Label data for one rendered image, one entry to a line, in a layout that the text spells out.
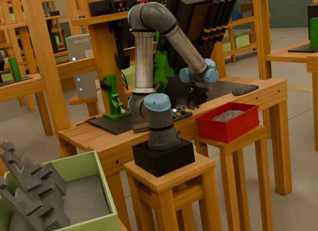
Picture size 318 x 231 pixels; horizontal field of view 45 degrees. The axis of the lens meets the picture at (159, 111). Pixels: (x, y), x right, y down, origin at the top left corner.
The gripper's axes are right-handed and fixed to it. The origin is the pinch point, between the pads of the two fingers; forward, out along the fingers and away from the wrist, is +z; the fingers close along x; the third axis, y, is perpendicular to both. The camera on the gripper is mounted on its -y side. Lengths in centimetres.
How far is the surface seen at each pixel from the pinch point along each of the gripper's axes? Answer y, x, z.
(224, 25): -27, 39, -30
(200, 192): 51, -34, -5
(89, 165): 12, -71, 0
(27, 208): 38, -109, -31
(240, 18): -344, 492, 251
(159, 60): -38.8, 3.7, -3.5
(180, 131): 7.0, -8.8, 10.3
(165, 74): -28.9, 2.3, -1.0
